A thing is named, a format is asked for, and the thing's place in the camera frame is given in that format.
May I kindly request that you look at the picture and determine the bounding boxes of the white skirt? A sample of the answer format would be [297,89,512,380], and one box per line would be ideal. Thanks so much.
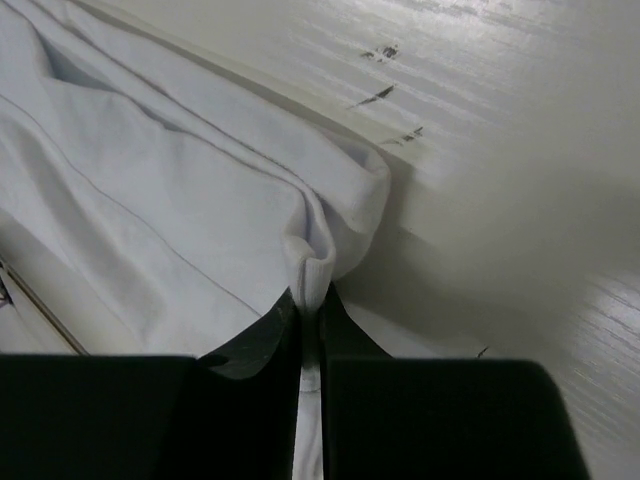
[1,1,391,479]

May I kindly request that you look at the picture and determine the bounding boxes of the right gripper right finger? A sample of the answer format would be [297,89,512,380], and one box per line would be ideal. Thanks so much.
[318,287,589,479]

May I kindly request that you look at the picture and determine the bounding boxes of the aluminium table edge rail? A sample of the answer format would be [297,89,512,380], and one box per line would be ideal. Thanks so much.
[1,259,89,355]

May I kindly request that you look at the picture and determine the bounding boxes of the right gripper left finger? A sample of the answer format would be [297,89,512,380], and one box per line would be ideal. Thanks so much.
[1,293,301,479]

